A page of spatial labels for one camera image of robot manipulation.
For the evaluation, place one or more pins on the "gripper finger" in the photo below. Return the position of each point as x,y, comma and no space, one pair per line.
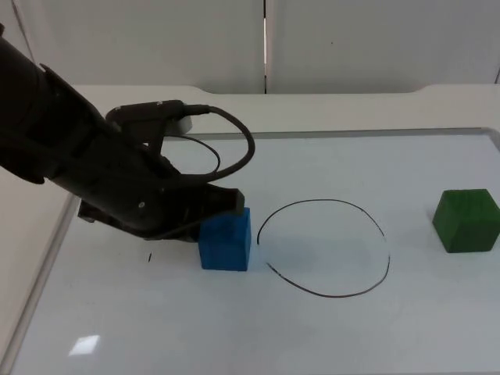
222,201
183,233

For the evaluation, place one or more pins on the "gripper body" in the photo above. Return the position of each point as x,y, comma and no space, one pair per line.
105,176

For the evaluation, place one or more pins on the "blue cube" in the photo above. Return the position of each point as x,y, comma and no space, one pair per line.
224,246

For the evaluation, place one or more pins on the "green cube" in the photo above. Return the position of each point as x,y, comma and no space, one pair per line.
465,218

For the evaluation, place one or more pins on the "grey-framed whiteboard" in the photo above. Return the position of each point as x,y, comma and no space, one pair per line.
312,332

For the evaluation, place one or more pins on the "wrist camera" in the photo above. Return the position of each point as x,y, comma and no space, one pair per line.
148,113

